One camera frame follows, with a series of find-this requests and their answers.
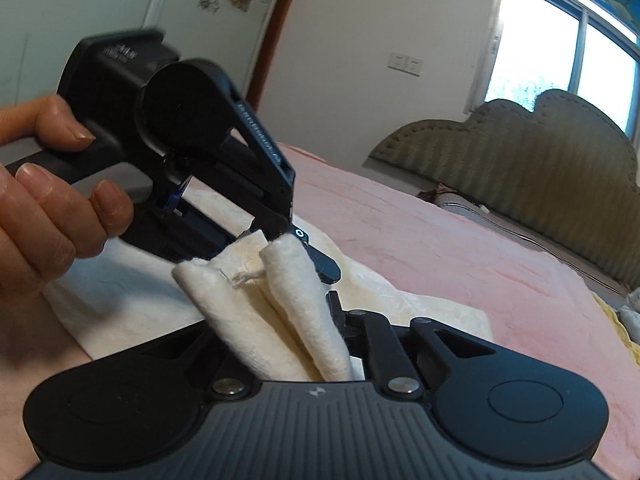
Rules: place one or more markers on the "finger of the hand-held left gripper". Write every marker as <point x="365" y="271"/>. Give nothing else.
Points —
<point x="200" y="232"/>
<point x="272" y="180"/>

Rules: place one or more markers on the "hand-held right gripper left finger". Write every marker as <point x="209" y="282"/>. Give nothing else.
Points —
<point x="215" y="360"/>

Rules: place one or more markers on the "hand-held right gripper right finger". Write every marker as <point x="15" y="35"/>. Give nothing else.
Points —
<point x="376" y="342"/>

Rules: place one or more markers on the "white pants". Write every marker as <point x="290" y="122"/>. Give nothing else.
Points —
<point x="300" y="300"/>

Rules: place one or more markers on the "person's left hand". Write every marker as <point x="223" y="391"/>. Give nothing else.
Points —
<point x="35" y="220"/>

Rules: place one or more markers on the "flowered glass wardrobe door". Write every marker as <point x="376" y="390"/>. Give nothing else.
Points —
<point x="100" y="0"/>

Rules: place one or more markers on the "pink blanket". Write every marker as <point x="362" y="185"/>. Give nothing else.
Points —
<point x="475" y="270"/>

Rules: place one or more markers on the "yellow cloth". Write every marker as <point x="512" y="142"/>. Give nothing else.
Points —
<point x="607" y="320"/>

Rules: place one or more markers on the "green padded headboard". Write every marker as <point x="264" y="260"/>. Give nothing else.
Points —
<point x="550" y="160"/>

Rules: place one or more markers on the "white patterned cloth bundle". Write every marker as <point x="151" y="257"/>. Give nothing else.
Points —
<point x="631" y="315"/>

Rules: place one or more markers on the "window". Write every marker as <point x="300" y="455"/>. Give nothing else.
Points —
<point x="545" y="45"/>

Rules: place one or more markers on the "brown wooden door frame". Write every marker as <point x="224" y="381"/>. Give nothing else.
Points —
<point x="280" y="25"/>

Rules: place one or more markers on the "white wall socket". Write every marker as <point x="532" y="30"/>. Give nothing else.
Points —
<point x="415" y="65"/>
<point x="398" y="60"/>

